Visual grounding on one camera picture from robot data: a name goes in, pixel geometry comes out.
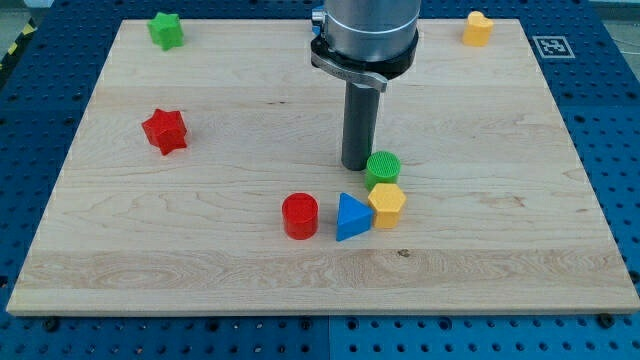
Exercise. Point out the black tool flange clamp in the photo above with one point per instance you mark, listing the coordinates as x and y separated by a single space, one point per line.
375 75

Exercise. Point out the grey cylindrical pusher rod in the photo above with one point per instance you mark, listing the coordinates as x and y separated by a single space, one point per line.
360 115

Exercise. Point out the green cylinder block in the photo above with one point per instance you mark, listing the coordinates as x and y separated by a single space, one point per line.
381 167

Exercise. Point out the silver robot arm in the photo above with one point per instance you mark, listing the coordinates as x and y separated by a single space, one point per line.
365 43

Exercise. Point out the red star block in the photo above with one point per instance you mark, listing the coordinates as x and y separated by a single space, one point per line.
166 130

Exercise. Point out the green star block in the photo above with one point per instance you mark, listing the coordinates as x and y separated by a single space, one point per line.
166 31

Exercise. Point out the yellow hexagon block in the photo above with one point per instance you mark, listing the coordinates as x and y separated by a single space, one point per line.
387 201

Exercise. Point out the blue triangle block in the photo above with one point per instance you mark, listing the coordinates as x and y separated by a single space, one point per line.
353 217

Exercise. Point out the yellow heart block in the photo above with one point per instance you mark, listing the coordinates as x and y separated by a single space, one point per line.
478 29

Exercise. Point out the red cylinder block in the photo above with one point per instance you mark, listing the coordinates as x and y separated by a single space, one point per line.
300 213

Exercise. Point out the wooden board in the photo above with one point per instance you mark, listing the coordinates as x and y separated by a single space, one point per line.
500 216

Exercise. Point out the white fiducial marker tag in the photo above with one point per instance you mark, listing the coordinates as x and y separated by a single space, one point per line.
553 47

